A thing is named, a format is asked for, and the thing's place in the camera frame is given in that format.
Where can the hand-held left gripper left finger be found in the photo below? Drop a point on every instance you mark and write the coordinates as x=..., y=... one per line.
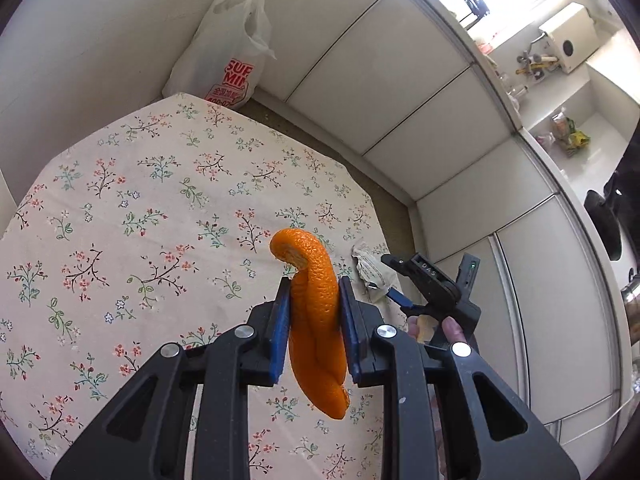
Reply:
x=279, y=335

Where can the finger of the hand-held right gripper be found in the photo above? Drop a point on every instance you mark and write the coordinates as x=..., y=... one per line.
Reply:
x=397, y=261
x=405, y=302

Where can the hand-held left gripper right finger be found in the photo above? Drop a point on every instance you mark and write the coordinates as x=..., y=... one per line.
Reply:
x=352, y=340

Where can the white grey wrapper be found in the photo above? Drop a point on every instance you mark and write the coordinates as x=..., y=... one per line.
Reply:
x=372, y=270

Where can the orange peel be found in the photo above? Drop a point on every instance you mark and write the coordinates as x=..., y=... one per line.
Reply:
x=315, y=280

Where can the person's right hand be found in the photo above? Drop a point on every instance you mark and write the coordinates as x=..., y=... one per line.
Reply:
x=452, y=331

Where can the white kitchen cabinet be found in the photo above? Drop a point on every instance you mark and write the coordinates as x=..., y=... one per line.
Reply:
x=425, y=125

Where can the black frying pan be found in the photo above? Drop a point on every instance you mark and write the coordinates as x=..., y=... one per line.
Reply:
x=602, y=225

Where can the metal pot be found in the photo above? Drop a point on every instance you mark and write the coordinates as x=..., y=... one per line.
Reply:
x=632, y=305

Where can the snack bags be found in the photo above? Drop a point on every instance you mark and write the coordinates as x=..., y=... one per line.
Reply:
x=570, y=132

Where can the glass jar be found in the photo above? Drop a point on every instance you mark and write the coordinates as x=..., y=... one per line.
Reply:
x=515, y=91

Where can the floral tablecloth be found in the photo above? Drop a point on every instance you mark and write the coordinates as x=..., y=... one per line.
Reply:
x=125, y=185

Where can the white plastic shopping bag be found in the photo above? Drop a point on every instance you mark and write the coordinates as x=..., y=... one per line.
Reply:
x=220, y=50

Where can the white appliance box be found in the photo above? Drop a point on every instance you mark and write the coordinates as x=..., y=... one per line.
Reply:
x=567, y=35

